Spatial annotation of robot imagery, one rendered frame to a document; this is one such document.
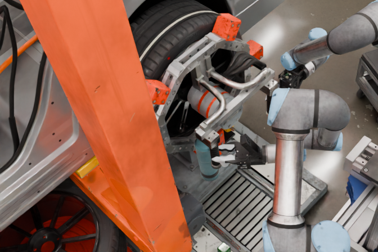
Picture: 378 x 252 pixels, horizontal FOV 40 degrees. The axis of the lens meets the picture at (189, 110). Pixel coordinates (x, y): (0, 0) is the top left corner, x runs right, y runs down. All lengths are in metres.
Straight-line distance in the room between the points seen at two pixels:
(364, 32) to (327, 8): 2.03
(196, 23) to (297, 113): 0.68
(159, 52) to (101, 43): 0.84
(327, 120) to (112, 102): 0.65
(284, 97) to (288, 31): 2.14
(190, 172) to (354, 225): 1.01
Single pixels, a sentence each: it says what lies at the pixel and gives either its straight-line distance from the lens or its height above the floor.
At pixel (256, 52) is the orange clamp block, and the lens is 2.32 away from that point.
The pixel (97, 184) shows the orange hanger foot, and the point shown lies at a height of 0.68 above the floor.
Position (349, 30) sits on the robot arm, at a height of 1.28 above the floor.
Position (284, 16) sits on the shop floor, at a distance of 3.80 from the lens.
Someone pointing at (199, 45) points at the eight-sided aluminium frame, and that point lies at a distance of 2.04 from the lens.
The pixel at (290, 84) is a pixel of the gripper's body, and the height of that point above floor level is 0.89.
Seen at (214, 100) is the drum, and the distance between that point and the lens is 2.11.
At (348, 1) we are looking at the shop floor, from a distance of 3.93.
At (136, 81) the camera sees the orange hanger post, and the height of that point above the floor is 1.60.
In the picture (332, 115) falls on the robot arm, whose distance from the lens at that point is 1.58.
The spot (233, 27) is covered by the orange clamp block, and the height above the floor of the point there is 1.12.
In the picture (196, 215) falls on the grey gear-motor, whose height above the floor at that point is 0.38.
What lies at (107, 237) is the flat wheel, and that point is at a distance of 2.33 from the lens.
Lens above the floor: 2.55
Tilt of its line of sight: 51 degrees down
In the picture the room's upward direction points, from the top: 11 degrees counter-clockwise
